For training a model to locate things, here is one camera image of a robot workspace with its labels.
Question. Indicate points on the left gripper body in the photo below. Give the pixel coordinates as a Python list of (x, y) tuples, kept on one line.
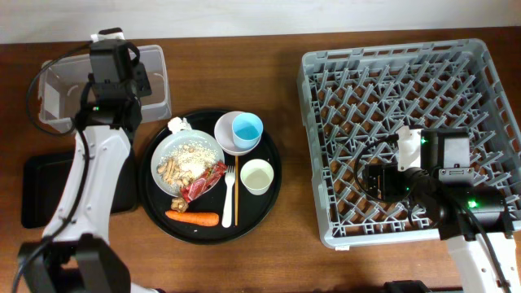
[(142, 85)]

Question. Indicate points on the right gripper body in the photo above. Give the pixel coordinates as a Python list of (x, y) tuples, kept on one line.
[(396, 184)]

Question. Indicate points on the white tissue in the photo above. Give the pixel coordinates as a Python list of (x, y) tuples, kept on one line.
[(178, 124)]

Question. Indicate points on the grey plate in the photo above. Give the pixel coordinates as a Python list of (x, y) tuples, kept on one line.
[(166, 146)]

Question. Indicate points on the red snack wrapper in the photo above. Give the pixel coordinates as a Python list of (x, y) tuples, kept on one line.
[(205, 182)]

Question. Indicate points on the blue plastic cup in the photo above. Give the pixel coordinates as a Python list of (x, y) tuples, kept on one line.
[(247, 129)]

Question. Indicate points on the white cup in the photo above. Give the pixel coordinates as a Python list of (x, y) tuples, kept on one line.
[(257, 176)]

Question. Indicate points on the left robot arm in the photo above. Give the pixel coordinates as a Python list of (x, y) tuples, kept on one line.
[(74, 254)]

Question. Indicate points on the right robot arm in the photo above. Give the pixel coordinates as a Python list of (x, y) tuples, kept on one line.
[(475, 223)]

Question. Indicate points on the grey dishwasher rack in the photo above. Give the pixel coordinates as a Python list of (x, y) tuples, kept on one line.
[(352, 97)]

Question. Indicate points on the clear plastic bin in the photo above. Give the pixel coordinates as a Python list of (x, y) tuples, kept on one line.
[(60, 88)]

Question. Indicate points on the rice pile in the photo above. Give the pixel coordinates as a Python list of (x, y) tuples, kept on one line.
[(192, 159)]

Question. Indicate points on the black rectangular tray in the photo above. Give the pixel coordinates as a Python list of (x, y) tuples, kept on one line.
[(44, 180)]

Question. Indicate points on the round black serving tray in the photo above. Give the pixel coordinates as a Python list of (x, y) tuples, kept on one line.
[(252, 208)]

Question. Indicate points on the brown walnut piece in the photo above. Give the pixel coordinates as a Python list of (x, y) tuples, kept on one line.
[(179, 205)]

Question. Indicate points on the wooden chopstick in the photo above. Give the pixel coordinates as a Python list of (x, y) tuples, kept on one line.
[(236, 191)]

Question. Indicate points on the white plastic fork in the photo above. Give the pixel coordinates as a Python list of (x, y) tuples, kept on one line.
[(227, 209)]

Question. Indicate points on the orange carrot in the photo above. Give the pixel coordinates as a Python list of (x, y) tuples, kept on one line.
[(208, 219)]

